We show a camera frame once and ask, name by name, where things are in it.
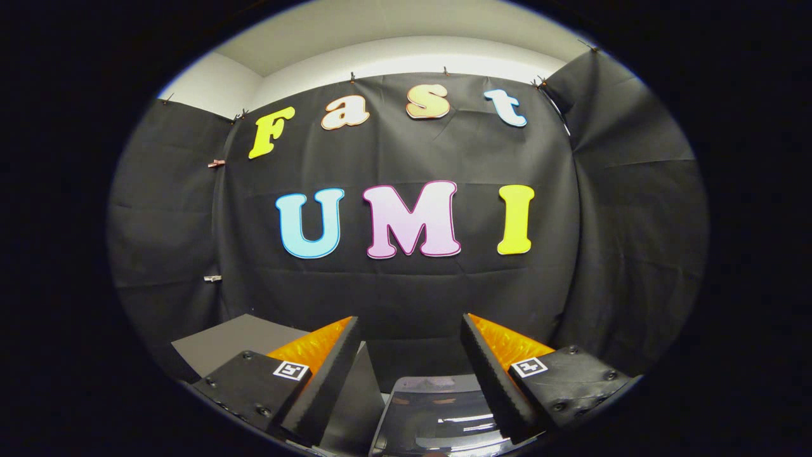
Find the grey table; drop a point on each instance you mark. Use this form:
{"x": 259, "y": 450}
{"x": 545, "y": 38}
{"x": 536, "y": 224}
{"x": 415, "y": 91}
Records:
{"x": 235, "y": 343}

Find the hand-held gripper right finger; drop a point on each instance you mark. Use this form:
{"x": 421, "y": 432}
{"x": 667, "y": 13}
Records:
{"x": 491, "y": 381}

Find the black backdrop cloth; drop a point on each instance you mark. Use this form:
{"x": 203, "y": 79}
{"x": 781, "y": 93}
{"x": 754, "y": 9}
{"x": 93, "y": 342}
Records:
{"x": 393, "y": 292}

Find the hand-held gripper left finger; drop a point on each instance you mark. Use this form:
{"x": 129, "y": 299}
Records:
{"x": 330, "y": 381}

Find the dark grey washing machine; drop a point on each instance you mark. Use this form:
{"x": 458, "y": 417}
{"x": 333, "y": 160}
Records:
{"x": 355, "y": 406}

